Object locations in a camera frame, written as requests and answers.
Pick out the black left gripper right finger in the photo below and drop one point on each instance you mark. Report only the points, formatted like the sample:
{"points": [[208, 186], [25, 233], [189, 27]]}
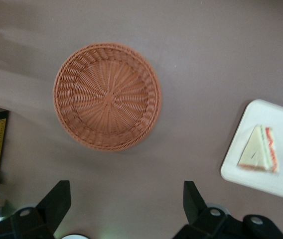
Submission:
{"points": [[201, 224]]}

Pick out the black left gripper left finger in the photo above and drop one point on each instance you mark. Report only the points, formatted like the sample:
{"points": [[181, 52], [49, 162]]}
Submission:
{"points": [[44, 214]]}

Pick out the triangular sandwich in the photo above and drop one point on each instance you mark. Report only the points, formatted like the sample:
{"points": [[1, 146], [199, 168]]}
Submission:
{"points": [[257, 152]]}

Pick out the round brown wicker basket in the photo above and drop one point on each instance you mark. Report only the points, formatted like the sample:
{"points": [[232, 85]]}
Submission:
{"points": [[106, 97]]}

